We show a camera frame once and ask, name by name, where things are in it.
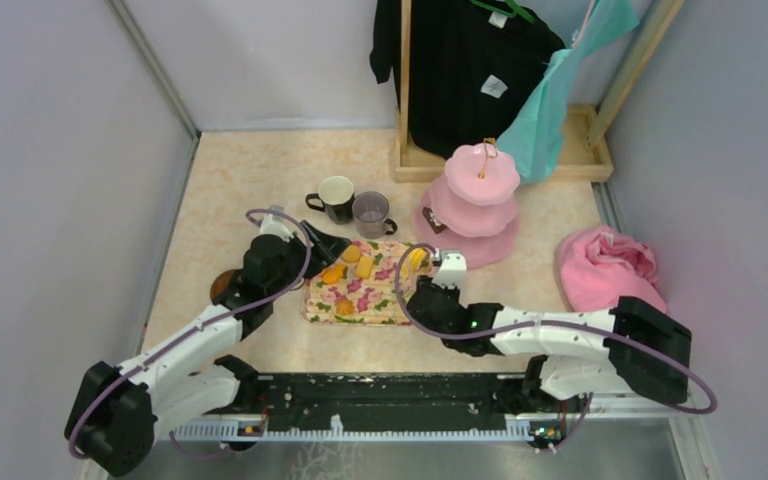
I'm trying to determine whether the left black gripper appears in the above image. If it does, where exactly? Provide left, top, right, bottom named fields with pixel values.
left=267, top=219, right=350, bottom=300

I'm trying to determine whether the chocolate triangle cake slice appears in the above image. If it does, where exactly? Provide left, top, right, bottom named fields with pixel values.
left=421, top=207, right=448, bottom=235

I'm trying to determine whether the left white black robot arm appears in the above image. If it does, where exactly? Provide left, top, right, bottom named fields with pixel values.
left=64, top=212, right=351, bottom=477

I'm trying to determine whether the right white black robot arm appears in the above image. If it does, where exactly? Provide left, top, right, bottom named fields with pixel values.
left=405, top=276, right=692, bottom=412

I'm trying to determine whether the round dotted biscuit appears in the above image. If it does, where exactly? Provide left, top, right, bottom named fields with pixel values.
left=341, top=244, right=362, bottom=263

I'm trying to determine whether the orange fish-shaped cake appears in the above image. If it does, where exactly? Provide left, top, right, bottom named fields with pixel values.
left=322, top=264, right=347, bottom=285

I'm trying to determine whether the yellow rectangular biscuit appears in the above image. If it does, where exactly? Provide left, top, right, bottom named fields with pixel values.
left=355, top=255, right=374, bottom=279

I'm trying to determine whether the floral rectangular tray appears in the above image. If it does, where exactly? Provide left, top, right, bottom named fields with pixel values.
left=301, top=241, right=432, bottom=326

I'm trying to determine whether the yellow layered cake slice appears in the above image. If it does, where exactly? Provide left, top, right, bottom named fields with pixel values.
left=401, top=248, right=428, bottom=279

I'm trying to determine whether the black mug white inside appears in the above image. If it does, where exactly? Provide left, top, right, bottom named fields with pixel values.
left=305, top=176, right=355, bottom=225

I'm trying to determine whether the orange flower-shaped cookie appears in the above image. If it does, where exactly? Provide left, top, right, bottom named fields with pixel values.
left=335, top=298, right=355, bottom=316

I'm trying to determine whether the brown round coaster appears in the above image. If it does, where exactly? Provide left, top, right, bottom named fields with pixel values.
left=210, top=270, right=242, bottom=305

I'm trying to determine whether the pink three-tier cake stand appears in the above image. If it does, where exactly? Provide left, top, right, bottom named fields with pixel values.
left=413, top=138, right=520, bottom=269

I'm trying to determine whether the pink crumpled towel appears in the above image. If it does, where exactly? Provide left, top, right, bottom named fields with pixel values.
left=556, top=225, right=668, bottom=313

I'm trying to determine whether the teal garment hanging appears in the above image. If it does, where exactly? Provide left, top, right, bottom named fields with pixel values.
left=497, top=0, right=639, bottom=185

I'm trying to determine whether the wooden clothes rack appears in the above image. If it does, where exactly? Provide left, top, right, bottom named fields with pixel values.
left=390, top=1, right=684, bottom=183

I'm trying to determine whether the black t-shirt on hanger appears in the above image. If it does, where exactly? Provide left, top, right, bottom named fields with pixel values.
left=369, top=0, right=566, bottom=159

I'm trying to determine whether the green clothes hanger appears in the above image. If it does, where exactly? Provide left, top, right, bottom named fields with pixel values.
left=470, top=0, right=536, bottom=24

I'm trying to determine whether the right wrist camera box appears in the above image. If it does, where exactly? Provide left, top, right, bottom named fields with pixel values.
left=432, top=249, right=468, bottom=289

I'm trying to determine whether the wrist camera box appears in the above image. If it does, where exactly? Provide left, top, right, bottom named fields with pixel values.
left=259, top=205, right=294, bottom=242
left=432, top=249, right=468, bottom=289

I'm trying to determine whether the grey mug black handle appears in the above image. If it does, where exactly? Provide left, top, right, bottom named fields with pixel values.
left=352, top=191, right=398, bottom=240

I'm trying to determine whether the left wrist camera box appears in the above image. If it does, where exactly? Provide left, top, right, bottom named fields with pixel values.
left=259, top=205, right=294, bottom=242

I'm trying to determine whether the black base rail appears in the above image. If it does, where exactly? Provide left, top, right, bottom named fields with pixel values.
left=171, top=372, right=697, bottom=452

